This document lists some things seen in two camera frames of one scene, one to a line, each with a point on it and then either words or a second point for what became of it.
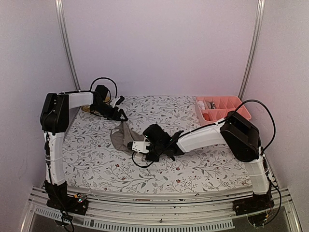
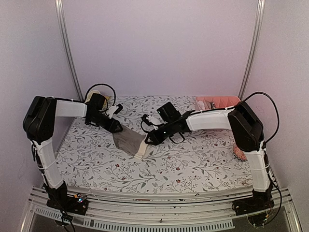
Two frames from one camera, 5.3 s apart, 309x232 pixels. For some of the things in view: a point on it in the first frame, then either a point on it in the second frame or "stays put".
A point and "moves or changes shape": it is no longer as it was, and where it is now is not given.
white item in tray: x=201 y=105 stays put
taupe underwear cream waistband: x=120 y=137 moves or changes shape
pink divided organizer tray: x=212 y=109 stays put
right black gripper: x=154 y=159 -> x=153 y=136
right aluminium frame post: x=253 y=49 stays put
